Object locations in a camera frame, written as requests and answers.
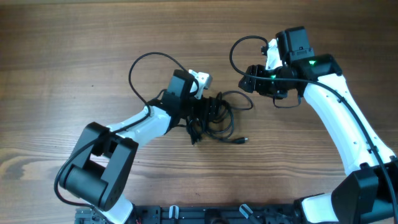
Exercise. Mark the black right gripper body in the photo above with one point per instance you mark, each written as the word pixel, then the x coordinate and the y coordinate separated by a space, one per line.
pixel 277 88

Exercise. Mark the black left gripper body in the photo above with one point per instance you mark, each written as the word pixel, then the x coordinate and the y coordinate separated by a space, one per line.
pixel 199 108

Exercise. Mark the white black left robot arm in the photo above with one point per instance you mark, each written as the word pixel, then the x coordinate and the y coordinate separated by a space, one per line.
pixel 99 165

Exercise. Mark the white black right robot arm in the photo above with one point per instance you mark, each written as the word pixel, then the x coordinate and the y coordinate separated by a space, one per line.
pixel 369 191

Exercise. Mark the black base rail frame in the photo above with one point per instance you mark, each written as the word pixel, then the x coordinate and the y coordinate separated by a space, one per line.
pixel 244 213

